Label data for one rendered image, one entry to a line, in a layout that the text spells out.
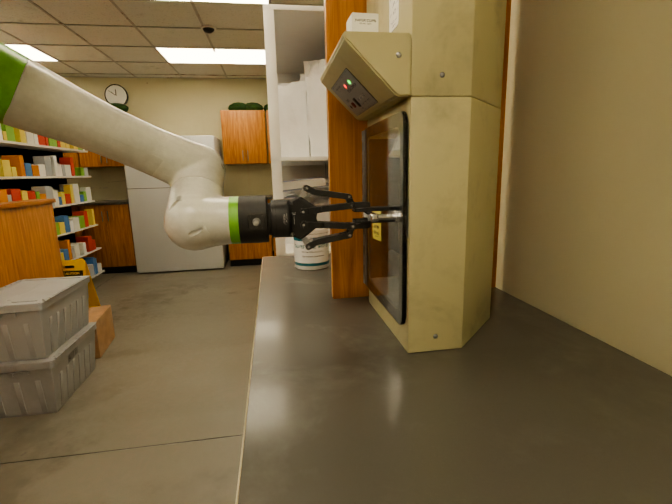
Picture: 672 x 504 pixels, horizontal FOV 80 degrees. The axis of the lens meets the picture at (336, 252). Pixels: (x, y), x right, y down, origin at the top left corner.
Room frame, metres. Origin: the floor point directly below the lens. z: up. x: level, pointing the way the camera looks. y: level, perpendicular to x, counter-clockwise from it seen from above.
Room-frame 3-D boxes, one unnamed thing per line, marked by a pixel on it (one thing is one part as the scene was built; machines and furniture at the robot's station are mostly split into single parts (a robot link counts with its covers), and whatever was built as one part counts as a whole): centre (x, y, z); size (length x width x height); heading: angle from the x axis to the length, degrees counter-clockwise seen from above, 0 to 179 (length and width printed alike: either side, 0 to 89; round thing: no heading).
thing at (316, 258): (1.47, 0.09, 1.02); 0.13 x 0.13 x 0.15
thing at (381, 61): (0.87, -0.05, 1.46); 0.32 x 0.11 x 0.10; 9
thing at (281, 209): (0.79, 0.08, 1.20); 0.09 x 0.07 x 0.08; 99
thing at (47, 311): (2.26, 1.79, 0.49); 0.60 x 0.42 x 0.33; 9
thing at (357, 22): (0.82, -0.06, 1.54); 0.05 x 0.05 x 0.06; 10
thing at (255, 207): (0.78, 0.15, 1.20); 0.12 x 0.06 x 0.09; 9
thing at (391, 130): (0.87, -0.10, 1.19); 0.30 x 0.01 x 0.40; 9
